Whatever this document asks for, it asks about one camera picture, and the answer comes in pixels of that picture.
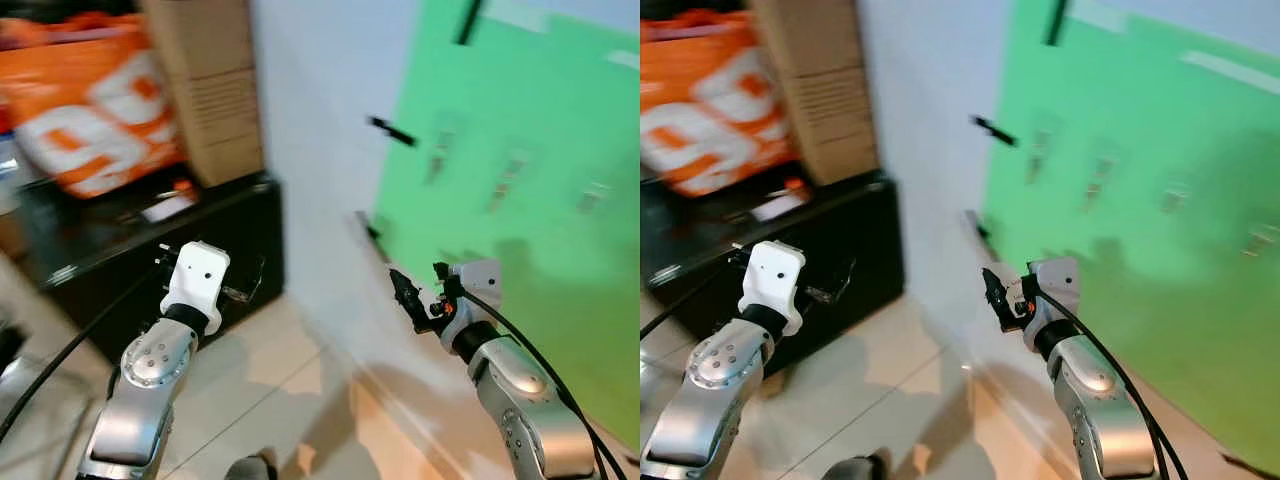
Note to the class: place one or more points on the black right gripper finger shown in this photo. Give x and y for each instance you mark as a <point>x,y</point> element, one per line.
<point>993,290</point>
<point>404,288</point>

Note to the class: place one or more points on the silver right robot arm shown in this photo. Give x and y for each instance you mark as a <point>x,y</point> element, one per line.
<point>1100,400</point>
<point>520,400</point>

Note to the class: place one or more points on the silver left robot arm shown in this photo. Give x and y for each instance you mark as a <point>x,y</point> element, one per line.
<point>140,400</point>
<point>705,400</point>

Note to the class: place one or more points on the black low cabinet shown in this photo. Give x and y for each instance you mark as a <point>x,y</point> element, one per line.
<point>110,260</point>
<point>870,240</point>

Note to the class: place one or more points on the white paper card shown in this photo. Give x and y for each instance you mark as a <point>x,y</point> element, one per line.
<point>168,208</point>
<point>778,207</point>

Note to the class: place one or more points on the small orange item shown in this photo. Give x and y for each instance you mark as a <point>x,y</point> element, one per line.
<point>183,187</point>
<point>796,186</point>

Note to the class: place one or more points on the black board clip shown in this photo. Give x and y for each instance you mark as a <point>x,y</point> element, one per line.
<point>392,131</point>
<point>994,130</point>
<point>470,22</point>
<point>1057,22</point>

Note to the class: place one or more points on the dark robot foot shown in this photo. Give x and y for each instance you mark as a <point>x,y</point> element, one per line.
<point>250,468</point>
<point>858,468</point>

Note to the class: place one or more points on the brown cardboard box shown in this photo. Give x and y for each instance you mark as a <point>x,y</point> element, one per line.
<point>210,90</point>
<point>825,90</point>

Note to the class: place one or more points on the orange white printed bag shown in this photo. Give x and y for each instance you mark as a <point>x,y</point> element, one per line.
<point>710,110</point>
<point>80,110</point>

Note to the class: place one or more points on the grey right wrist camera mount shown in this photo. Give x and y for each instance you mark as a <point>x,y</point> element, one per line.
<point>480,285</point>
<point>1058,282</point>

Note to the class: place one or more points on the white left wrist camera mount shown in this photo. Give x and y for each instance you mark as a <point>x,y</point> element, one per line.
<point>197,275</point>
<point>773,278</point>

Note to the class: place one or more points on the clear wall hook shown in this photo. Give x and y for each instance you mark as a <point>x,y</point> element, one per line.
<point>1177,198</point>
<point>1103,182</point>
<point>1040,155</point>
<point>1262,240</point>
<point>506,182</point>
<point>440,155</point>
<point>592,198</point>

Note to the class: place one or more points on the green wall board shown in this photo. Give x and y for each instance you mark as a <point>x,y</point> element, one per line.
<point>540,130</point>
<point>1150,130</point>

